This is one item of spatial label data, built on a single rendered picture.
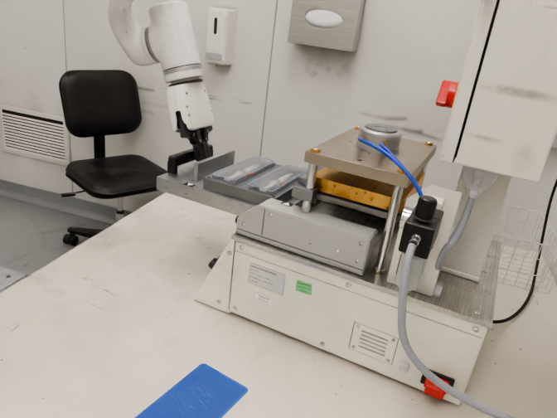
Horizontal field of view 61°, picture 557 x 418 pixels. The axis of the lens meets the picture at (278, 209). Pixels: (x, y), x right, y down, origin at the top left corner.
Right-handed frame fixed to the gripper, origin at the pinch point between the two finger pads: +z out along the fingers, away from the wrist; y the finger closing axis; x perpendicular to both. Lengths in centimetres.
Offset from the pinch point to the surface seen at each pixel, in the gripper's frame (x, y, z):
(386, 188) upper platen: 42.6, 6.6, 10.4
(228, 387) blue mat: 20, 33, 35
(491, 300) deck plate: 58, 10, 30
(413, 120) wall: 17, -142, 15
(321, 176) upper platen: 31.8, 9.2, 6.5
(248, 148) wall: -67, -129, 15
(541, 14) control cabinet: 67, 16, -12
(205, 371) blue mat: 14.9, 32.4, 33.2
